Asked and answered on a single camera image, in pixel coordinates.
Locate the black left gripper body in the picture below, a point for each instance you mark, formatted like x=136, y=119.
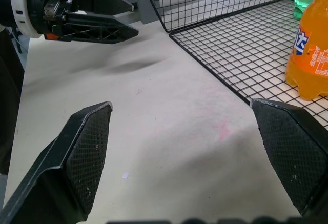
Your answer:
x=37, y=8

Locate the dark panel beside table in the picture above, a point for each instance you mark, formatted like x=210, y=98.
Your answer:
x=9, y=93

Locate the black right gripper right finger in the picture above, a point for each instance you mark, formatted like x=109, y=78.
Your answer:
x=289, y=144

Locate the orange soda bottle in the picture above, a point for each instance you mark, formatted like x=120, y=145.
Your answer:
x=312, y=80

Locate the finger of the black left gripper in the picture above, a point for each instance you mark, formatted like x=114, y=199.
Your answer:
x=102, y=1
x=102, y=30

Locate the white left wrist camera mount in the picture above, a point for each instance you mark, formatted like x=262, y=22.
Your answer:
x=21, y=16

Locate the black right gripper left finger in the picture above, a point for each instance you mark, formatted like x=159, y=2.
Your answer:
x=87, y=152

